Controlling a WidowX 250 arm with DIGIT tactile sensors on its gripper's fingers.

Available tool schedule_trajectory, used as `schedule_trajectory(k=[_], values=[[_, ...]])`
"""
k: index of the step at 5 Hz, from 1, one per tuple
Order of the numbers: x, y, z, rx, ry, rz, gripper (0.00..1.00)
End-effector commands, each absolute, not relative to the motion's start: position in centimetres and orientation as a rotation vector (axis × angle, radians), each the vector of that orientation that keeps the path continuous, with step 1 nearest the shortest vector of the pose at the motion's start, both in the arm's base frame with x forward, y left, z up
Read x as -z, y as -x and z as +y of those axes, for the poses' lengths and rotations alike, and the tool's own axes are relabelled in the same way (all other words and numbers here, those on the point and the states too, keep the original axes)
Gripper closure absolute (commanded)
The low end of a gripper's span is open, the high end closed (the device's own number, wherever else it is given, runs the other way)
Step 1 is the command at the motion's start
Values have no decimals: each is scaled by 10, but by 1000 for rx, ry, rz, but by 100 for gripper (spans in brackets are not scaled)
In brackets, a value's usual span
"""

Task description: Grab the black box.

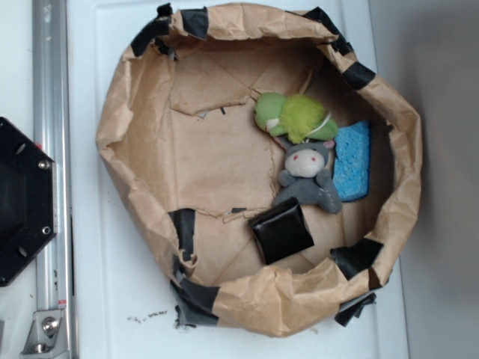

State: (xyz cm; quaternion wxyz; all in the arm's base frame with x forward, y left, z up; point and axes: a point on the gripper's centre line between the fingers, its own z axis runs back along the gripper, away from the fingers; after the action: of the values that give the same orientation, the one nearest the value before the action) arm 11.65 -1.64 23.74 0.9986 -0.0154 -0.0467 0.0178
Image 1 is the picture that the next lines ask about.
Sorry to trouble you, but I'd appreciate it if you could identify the black box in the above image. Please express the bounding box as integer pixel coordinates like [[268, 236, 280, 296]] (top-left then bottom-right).
[[248, 197, 314, 265]]

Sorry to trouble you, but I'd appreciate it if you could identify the grey plush mouse toy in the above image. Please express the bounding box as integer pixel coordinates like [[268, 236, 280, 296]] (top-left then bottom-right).
[[273, 141, 342, 214]]

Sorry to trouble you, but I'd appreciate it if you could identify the brown paper bag bin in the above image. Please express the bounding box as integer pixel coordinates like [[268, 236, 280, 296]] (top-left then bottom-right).
[[96, 3, 422, 337]]

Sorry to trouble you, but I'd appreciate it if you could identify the green plush toy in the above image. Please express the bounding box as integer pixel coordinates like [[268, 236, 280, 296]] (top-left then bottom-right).
[[254, 93, 338, 144]]

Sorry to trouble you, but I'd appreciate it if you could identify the blue sponge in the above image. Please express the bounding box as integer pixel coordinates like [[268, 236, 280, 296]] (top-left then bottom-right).
[[333, 120, 370, 202]]

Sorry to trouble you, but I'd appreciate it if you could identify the aluminium rail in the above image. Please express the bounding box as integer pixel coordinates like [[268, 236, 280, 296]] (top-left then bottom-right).
[[32, 1, 78, 358]]

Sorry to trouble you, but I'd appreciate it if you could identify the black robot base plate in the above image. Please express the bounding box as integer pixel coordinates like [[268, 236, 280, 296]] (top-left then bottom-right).
[[1, 117, 56, 287]]

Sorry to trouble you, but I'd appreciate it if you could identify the metal corner bracket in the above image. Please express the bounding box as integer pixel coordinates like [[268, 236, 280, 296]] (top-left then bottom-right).
[[19, 309, 68, 358]]

